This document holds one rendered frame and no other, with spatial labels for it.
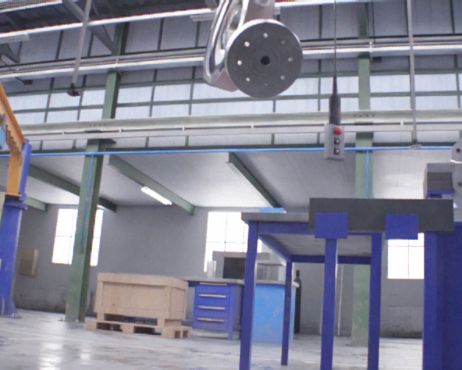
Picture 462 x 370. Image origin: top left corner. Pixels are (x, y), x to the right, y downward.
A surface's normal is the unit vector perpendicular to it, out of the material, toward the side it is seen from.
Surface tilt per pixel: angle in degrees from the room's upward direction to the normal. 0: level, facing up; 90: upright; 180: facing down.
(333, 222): 90
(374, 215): 90
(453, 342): 90
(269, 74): 131
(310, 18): 90
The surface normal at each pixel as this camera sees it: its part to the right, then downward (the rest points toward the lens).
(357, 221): -0.23, -0.26
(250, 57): 0.19, 0.47
